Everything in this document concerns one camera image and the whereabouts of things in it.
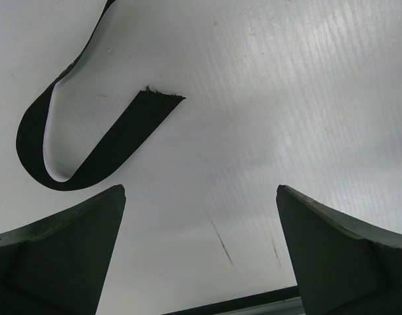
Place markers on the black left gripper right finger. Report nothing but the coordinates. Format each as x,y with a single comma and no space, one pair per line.
342,265

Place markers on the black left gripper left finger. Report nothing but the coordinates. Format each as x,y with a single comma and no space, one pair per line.
58,264

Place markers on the black ribbon with gold lettering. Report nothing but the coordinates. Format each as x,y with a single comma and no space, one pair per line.
140,119

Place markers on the aluminium frame rail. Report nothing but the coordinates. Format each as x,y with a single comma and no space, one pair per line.
286,307

